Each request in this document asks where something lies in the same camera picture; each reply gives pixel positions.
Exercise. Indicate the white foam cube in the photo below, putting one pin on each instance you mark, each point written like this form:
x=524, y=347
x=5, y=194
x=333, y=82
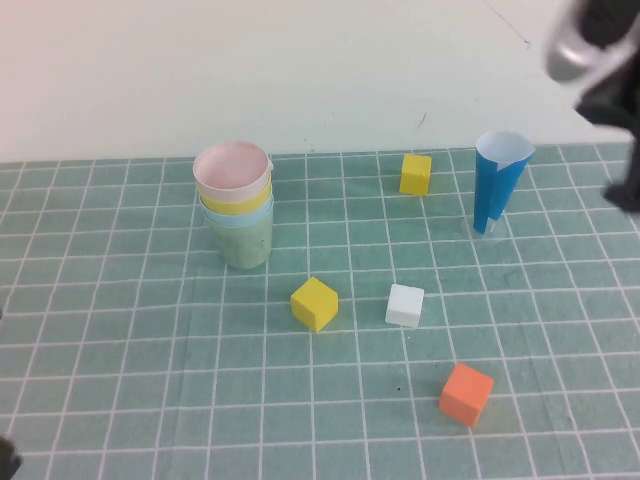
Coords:
x=405, y=305

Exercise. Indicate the light blue plastic cup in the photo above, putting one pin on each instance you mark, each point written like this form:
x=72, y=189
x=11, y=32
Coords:
x=235, y=220

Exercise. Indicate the green checked tablecloth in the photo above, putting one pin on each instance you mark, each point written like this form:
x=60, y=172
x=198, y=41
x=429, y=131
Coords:
x=100, y=325

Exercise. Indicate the pale green plastic cup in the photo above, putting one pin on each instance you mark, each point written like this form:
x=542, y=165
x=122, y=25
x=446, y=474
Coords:
x=245, y=245

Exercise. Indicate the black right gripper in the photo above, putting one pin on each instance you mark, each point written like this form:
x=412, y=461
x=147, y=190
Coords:
x=629, y=190

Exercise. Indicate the orange foam cube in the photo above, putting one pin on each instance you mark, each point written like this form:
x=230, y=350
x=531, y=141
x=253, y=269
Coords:
x=465, y=395

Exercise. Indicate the blue paper cone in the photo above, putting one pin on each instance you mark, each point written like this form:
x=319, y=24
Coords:
x=495, y=190

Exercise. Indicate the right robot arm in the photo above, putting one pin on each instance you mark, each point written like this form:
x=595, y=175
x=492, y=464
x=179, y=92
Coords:
x=605, y=60

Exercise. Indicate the yellow plastic cup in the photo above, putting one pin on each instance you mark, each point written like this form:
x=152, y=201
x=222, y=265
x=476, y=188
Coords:
x=235, y=206

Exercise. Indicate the pink plastic cup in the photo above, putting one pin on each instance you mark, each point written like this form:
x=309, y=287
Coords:
x=230, y=170

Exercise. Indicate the yellow foam cube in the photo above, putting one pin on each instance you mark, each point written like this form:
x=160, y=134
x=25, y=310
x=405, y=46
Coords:
x=312, y=305
x=415, y=172

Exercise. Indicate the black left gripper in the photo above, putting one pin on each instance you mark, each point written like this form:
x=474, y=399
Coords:
x=7, y=457

